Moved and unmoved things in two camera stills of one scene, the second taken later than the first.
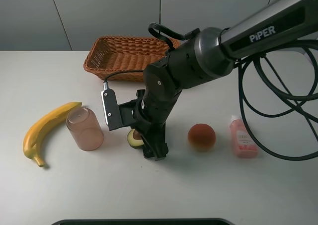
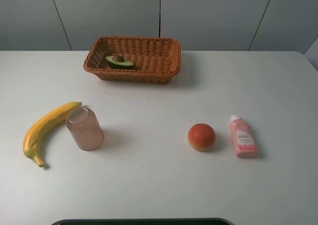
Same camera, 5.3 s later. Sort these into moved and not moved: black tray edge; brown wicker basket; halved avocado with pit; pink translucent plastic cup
Moved: halved avocado with pit
Not moved: pink translucent plastic cup; brown wicker basket; black tray edge
